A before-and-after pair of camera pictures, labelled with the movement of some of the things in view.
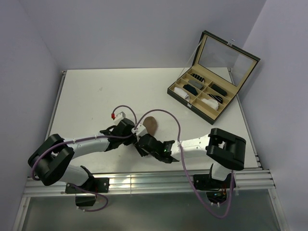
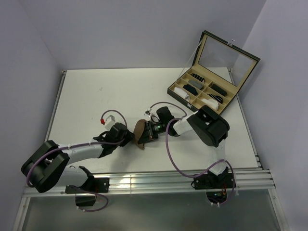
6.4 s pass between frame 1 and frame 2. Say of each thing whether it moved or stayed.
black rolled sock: stayed
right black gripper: moved
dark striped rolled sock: stayed
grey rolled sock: stayed
